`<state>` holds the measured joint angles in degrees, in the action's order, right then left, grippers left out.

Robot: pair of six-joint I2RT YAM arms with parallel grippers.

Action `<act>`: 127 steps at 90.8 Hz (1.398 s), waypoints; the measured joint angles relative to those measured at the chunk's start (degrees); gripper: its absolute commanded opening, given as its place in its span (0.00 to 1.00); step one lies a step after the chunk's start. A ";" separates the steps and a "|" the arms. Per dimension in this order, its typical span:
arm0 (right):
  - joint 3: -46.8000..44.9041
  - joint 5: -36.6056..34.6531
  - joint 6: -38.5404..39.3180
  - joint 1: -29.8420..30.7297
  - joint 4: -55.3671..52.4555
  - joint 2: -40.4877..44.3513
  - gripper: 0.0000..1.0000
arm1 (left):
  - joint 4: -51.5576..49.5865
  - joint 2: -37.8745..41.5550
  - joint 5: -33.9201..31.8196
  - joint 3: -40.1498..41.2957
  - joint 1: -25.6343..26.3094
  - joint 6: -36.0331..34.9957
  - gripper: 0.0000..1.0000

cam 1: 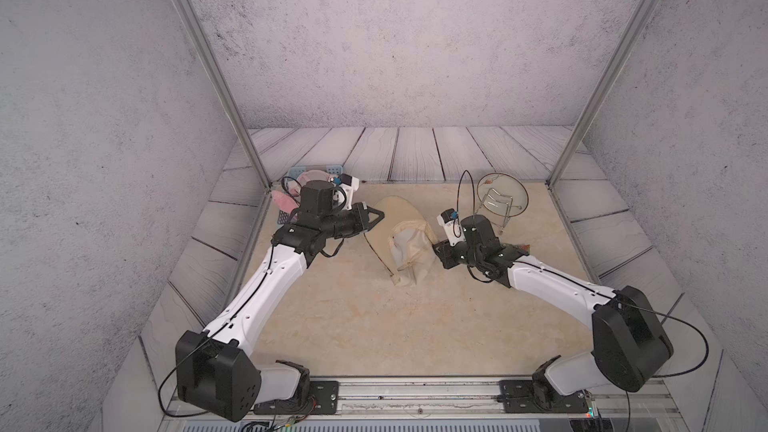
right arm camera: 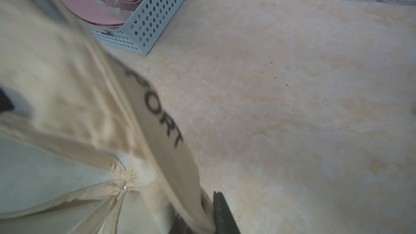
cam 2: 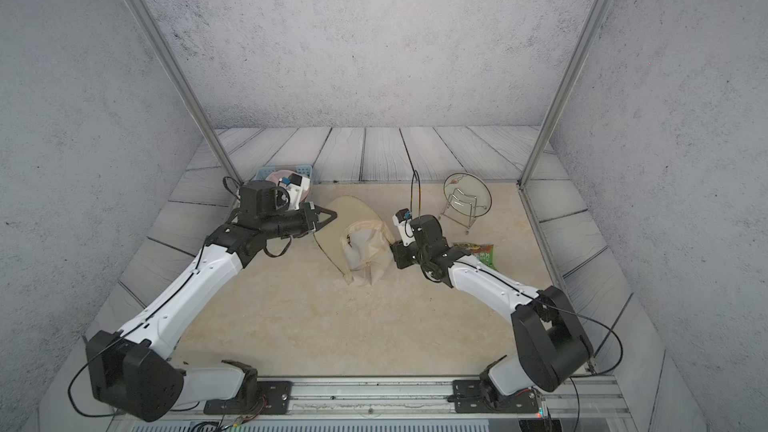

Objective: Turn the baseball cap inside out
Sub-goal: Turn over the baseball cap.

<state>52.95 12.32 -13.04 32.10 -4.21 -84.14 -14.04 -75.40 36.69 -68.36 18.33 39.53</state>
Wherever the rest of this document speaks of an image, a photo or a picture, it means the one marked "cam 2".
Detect aluminium corner post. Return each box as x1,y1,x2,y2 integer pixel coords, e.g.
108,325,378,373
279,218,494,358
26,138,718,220
518,0,612,190
123,0,243,182

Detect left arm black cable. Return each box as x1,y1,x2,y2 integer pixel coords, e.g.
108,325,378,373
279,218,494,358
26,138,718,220
67,176,295,419

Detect aluminium front rail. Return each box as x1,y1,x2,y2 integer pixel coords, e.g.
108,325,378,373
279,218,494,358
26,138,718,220
109,376,636,431

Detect left aluminium corner post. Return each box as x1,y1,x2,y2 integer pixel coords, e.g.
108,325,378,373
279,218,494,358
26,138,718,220
123,0,243,182

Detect chrome wire plate rack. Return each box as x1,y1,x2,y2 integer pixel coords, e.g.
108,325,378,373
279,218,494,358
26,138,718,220
439,187,478,234

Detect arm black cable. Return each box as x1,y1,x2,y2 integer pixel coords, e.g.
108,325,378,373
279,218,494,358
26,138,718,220
67,176,295,419
400,169,625,432

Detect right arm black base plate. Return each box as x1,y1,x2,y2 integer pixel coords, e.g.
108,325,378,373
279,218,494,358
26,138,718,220
446,378,541,415

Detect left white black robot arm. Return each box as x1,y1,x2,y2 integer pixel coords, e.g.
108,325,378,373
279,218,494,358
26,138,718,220
82,180,338,422

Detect white ceramic plate red flowers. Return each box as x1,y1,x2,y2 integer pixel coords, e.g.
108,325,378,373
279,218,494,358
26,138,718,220
443,172,493,217

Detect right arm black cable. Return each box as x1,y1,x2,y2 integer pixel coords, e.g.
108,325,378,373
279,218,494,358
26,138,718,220
400,169,625,432

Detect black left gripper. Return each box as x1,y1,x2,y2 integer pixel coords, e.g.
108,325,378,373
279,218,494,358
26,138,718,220
258,201,336,242

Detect green red snack bag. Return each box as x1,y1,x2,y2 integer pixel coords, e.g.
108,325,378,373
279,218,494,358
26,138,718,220
456,242,496,270

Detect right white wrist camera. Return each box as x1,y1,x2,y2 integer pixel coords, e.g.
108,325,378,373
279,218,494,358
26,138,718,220
393,208,415,246

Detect light blue plastic basket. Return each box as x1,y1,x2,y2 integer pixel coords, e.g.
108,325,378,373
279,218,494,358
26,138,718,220
252,164,313,181

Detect right aluminium corner post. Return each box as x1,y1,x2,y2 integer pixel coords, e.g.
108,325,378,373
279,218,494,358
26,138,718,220
518,0,612,190

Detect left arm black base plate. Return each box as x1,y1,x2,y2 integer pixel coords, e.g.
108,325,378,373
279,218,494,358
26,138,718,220
203,379,293,416

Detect pink baseball cap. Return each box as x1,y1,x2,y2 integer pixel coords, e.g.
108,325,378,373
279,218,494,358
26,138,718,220
266,169,309,189

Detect beige baseball cap black logo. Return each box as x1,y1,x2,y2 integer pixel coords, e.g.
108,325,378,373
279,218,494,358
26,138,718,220
314,196,395,286

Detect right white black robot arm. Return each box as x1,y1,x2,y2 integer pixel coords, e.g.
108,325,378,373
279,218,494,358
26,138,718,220
391,209,594,401

